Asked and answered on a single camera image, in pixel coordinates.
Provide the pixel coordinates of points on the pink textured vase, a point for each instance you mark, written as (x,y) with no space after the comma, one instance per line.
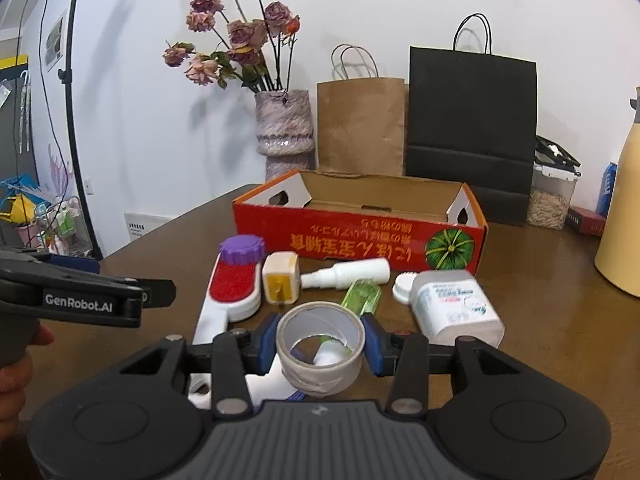
(285,131)

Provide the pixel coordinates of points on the white ribbed round cap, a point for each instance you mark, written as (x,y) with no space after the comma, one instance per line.
(402,286)

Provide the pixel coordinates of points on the white spray bottle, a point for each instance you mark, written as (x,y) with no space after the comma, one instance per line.
(343,274)

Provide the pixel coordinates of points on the black paper bag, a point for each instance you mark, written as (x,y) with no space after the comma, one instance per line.
(472,118)

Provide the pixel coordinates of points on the red cardboard pumpkin box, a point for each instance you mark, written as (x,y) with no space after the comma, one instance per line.
(415,224)

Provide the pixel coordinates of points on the cream and yellow power adapter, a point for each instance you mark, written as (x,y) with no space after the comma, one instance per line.
(281,278)

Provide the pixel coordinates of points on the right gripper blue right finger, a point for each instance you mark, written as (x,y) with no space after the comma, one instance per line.
(387,352)

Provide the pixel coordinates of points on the white tape roll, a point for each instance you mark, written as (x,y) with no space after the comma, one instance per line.
(320,347)

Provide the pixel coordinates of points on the blue carton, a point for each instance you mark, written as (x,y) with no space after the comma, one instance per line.
(606,190)

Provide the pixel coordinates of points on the cream thermos jug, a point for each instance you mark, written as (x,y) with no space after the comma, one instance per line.
(617,257)

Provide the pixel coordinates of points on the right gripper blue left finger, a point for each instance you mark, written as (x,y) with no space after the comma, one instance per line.
(250,352)

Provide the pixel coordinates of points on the purple round lid container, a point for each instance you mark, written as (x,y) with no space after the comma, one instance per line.
(242,250)

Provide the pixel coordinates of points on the brown paper bag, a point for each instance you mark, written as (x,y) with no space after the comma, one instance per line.
(361,116)

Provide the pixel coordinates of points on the clear seed storage container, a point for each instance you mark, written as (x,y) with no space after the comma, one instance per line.
(555,175)

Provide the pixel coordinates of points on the green transparent bottle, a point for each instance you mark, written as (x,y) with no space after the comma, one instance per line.
(363,296)

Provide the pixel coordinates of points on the red and white lint brush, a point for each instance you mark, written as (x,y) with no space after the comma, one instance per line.
(232,295)

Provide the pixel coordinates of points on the person's left hand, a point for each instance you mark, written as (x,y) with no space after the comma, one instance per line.
(14,379)

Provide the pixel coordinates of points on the dark red small box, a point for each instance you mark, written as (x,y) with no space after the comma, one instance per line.
(585,221)

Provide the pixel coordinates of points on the white square pill bottle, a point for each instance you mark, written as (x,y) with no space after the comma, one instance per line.
(450,304)

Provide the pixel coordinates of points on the dried pink rose bouquet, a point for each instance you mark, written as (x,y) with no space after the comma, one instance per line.
(256,42)

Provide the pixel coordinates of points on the cluttered wire rack shelf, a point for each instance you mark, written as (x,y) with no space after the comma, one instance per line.
(44,222)

